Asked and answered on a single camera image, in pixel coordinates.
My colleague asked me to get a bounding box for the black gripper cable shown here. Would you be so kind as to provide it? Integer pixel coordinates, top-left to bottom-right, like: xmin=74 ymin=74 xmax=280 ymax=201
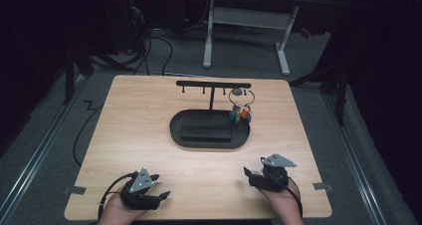
xmin=97 ymin=171 xmax=138 ymax=221
xmin=265 ymin=166 xmax=304 ymax=219

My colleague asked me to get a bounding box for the black metal stand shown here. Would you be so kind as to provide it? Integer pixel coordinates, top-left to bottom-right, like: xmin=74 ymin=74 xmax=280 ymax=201
xmin=289 ymin=61 xmax=350 ymax=127
xmin=62 ymin=42 xmax=135 ymax=106

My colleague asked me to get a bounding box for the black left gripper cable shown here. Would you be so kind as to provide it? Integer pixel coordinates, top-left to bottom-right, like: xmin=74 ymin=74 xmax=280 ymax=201
xmin=97 ymin=171 xmax=138 ymax=221

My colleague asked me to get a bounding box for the black floor cable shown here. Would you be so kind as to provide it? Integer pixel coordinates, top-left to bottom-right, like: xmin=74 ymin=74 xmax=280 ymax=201
xmin=72 ymin=99 xmax=105 ymax=168

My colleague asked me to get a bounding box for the person's right hand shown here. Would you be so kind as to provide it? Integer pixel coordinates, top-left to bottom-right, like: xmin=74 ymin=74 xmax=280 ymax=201
xmin=258 ymin=178 xmax=306 ymax=225

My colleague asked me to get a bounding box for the key ring with coloured tags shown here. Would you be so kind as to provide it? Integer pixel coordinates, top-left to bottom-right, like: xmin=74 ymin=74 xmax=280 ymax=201
xmin=227 ymin=88 xmax=257 ymax=125

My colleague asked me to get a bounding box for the bundle of black cables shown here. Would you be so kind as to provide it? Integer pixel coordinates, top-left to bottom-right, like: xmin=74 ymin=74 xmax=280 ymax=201
xmin=127 ymin=0 xmax=174 ymax=77

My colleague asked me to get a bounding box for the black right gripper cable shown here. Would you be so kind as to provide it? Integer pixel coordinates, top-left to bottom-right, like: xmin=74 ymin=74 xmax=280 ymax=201
xmin=265 ymin=166 xmax=304 ymax=219

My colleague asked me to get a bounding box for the aluminium floor rail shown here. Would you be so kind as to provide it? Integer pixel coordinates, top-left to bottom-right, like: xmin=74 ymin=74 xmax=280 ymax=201
xmin=0 ymin=75 xmax=88 ymax=221
xmin=321 ymin=93 xmax=387 ymax=225

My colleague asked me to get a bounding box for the person's left hand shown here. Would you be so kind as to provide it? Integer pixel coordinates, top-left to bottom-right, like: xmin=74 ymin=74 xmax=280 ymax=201
xmin=98 ymin=192 xmax=147 ymax=225

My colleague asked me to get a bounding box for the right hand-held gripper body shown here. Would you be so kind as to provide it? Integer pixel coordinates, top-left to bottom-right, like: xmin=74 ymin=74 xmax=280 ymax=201
xmin=248 ymin=152 xmax=298 ymax=193

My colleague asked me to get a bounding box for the black key rack with tray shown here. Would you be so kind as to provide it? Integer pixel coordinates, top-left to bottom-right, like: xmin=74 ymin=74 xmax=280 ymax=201
xmin=169 ymin=80 xmax=253 ymax=150

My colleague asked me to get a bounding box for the white-framed desk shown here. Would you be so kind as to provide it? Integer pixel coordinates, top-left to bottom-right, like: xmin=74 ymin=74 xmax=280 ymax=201
xmin=202 ymin=0 xmax=343 ymax=78

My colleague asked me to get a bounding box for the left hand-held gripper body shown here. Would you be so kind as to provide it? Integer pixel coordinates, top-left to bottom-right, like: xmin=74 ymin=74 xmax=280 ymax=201
xmin=119 ymin=166 xmax=160 ymax=211

